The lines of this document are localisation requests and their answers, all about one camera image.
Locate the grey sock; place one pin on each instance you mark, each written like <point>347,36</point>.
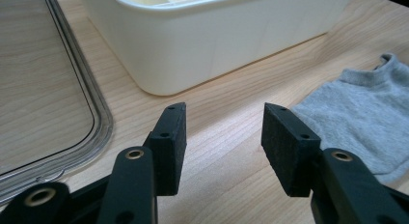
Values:
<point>360,121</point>

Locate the white divided storage box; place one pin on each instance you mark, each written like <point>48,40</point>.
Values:
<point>193,50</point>

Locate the transparent plastic lid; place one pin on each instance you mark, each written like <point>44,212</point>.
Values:
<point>38,89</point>

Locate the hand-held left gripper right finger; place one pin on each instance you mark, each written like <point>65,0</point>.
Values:
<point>289,153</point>

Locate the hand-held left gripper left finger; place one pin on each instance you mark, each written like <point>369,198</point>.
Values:
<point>170,153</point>

